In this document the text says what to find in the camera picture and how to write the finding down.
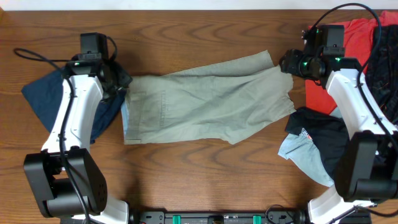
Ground navy blue shorts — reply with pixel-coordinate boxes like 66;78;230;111
21;70;126;144

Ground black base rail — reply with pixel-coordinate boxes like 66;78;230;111
129;208;312;224

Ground red orange t-shirt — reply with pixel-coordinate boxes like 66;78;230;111
304;11;398;115

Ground light blue garment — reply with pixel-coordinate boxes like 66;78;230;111
277;107;345;188

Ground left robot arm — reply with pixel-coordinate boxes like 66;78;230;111
24;32;132;223

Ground khaki shorts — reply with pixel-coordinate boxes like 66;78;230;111
121;51;295;144

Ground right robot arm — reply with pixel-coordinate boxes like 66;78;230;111
279;25;397;223

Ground black patterned garment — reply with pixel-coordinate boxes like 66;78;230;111
366;25;397;125

